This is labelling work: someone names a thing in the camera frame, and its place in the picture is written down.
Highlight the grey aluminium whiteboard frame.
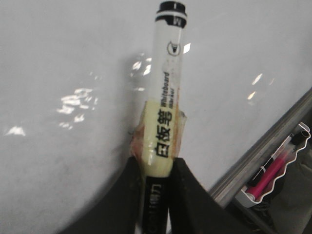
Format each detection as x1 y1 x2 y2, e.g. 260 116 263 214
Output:
209 89 312 208

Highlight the black marker in tray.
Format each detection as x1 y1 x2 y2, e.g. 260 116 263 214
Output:
247 130 309 187

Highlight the white whiteboard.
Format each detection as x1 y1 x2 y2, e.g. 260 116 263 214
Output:
0 0 312 234

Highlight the pink marker in tray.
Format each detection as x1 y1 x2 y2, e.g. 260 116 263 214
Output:
246 157 285 200

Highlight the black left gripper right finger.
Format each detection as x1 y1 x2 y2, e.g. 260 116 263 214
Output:
168 158 264 234

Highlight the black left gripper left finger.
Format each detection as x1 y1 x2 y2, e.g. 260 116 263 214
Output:
60 156 142 234

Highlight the white pen tray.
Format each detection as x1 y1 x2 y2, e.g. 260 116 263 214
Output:
235 122 311 208

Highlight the black white whiteboard marker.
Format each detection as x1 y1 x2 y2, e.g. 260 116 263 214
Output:
141 1 187 234

